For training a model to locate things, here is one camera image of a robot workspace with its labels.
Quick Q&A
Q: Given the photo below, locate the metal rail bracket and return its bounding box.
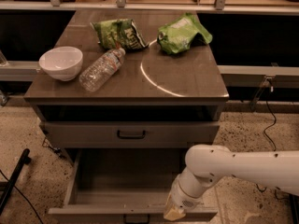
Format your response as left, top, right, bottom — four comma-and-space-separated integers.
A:
249, 75, 276, 111

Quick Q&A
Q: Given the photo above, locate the clear plastic water bottle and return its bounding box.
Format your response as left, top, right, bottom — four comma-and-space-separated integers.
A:
79, 48, 126, 92

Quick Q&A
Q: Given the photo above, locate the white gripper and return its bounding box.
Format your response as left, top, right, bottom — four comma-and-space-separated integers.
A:
164, 175, 204, 221

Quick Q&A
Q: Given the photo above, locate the black stand leg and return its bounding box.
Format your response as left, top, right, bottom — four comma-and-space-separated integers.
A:
289, 195, 299, 224
0, 148, 31, 215

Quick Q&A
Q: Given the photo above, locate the black left stand leg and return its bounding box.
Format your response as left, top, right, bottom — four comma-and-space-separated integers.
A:
0, 148, 31, 215

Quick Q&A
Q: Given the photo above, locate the grey drawer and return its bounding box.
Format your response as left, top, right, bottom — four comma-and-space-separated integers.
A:
40, 121, 220, 148
48, 148, 219, 224

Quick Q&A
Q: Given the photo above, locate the white ceramic bowl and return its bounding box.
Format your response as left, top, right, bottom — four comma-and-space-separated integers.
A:
39, 46, 83, 81

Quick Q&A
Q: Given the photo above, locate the green kettle chips bag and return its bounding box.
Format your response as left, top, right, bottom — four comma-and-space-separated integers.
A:
91, 19, 149, 51

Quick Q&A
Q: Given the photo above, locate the crumpled green snack bag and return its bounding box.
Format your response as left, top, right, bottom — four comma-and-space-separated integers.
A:
157, 13, 213, 55

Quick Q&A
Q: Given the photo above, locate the grey drawer cabinet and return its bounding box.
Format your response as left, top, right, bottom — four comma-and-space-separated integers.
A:
23, 8, 231, 161

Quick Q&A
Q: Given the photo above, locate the thin black floor cable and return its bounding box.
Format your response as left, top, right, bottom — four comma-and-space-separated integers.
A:
0, 169, 45, 224

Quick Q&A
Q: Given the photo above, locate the black power cable with adapter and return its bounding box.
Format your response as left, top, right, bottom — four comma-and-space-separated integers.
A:
255, 84, 281, 202

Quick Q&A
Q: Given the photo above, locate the black right stand leg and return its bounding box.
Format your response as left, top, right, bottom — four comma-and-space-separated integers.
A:
289, 195, 299, 224

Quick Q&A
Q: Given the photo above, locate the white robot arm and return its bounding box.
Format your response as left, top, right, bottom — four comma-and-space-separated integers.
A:
164, 145, 299, 221

